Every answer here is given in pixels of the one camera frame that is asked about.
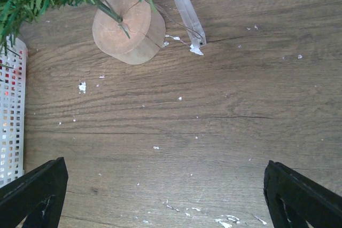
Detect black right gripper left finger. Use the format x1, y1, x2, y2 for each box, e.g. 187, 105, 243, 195
1, 157, 68, 227

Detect clear plastic battery box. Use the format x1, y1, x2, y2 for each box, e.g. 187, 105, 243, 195
174, 0, 206, 49

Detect white perforated plastic basket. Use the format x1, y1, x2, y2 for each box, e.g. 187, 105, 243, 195
1, 38, 28, 187

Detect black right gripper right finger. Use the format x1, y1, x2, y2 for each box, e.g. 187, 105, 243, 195
263, 160, 341, 227

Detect white ball string lights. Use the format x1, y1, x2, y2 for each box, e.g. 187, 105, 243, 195
141, 0, 204, 41

